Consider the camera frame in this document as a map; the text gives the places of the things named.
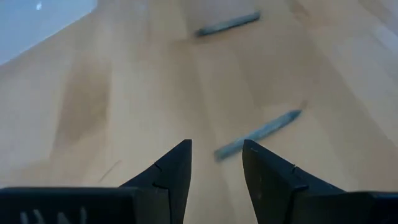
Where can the thin brown strand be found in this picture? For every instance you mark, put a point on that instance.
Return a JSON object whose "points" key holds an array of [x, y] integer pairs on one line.
{"points": [[109, 171]]}

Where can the blue crayon with white print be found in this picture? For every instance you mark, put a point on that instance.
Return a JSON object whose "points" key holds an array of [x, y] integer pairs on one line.
{"points": [[261, 132]]}

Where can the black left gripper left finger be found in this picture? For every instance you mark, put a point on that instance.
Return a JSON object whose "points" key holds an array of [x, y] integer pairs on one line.
{"points": [[171, 180]]}

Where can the grey pen far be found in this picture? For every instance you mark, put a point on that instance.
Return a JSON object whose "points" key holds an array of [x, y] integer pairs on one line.
{"points": [[228, 24]]}

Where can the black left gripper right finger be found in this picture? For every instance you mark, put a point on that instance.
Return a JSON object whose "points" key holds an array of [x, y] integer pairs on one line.
{"points": [[267, 180]]}

